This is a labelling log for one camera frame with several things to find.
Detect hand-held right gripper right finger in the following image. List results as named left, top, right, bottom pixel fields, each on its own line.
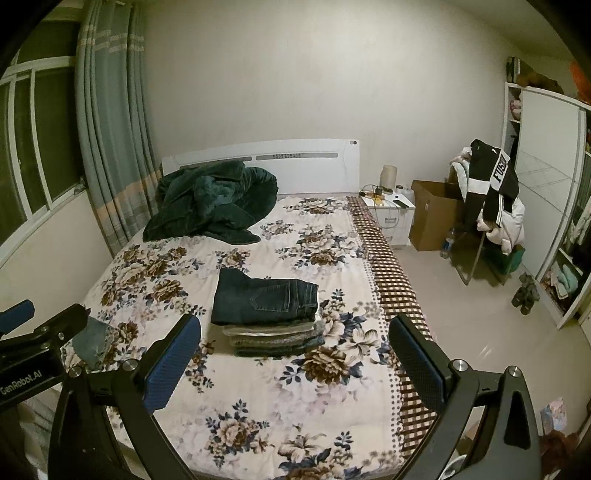
left=389, top=315, right=543, bottom=480

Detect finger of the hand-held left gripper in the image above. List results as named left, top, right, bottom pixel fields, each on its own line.
left=0, top=299, right=36, bottom=336
left=28, top=303, right=89, bottom=352

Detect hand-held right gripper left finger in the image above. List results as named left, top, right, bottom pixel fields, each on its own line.
left=48, top=314, right=202, bottom=480

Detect dark blue jeans pants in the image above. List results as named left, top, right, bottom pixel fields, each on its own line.
left=211, top=268, right=320, bottom=325

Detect olive folded pants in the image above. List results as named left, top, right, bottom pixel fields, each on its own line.
left=231, top=340, right=326, bottom=352

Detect grey beige folded pants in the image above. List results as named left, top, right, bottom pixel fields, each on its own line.
left=228, top=332, right=324, bottom=345

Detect light denim shorts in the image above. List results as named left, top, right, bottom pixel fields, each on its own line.
left=71, top=316, right=115, bottom=370

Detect brown checked bedsheet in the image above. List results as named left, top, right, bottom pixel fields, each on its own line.
left=346, top=196, right=439, bottom=455

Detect blue folded jeans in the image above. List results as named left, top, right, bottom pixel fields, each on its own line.
left=233, top=347, right=327, bottom=359

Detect floral bed cover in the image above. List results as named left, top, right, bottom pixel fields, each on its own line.
left=60, top=194, right=407, bottom=480

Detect dark slippers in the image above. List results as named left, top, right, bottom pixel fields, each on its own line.
left=512, top=272, right=541, bottom=315

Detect green storage box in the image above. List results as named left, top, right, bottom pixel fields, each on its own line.
left=489, top=244, right=526, bottom=278

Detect pink printed bag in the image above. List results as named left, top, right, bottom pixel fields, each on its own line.
left=540, top=397, right=567, bottom=435

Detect white nightstand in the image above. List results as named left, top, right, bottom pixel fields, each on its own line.
left=360, top=193, right=416, bottom=250

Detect large brown cardboard box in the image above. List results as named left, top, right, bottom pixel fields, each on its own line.
left=409, top=180, right=467, bottom=252

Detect white framed window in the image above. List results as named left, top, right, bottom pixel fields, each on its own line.
left=0, top=23, right=86, bottom=245

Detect white puffy jacket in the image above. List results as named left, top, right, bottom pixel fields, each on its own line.
left=478, top=198, right=526, bottom=256

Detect dark green blanket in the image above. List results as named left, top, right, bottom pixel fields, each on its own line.
left=142, top=160, right=279, bottom=244

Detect grey green striped curtain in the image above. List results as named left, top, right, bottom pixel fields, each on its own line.
left=76, top=0, right=162, bottom=259

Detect cream garment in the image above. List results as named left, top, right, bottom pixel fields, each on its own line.
left=450, top=148, right=474, bottom=186

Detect black and white jacket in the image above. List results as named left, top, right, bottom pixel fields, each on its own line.
left=464, top=138, right=520, bottom=229

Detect white wardrobe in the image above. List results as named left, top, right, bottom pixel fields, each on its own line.
left=501, top=80, right=591, bottom=329

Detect brown plush toy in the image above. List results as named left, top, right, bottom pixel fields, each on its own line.
left=517, top=69, right=565, bottom=94

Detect metal frame chair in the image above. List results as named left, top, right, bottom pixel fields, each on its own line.
left=450, top=222, right=509, bottom=284

